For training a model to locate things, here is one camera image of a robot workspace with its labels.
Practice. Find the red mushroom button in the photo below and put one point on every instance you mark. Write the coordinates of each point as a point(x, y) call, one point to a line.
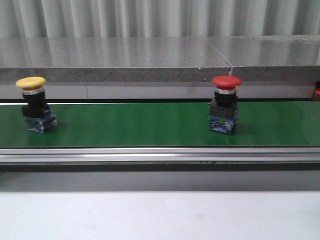
point(223, 109)

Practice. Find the yellow mushroom button top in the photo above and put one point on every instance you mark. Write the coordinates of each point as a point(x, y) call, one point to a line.
point(36, 113)

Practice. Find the grey stone slab right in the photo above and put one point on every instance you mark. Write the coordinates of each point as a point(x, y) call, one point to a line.
point(271, 58)

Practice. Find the grey stone slab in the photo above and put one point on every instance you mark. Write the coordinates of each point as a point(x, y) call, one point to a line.
point(271, 58)
point(110, 59)

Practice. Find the grey stone slab left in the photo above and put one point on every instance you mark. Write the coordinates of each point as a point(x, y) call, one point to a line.
point(110, 59)

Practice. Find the green conveyor belt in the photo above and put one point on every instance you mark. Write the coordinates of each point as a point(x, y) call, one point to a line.
point(177, 124)

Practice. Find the red plastic tray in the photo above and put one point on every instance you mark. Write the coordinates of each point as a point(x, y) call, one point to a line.
point(316, 95)

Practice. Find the white corrugated curtain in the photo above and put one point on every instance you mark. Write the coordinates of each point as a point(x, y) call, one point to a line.
point(158, 18)

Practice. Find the silver conveyor frame rail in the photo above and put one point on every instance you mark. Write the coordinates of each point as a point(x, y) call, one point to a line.
point(158, 155)

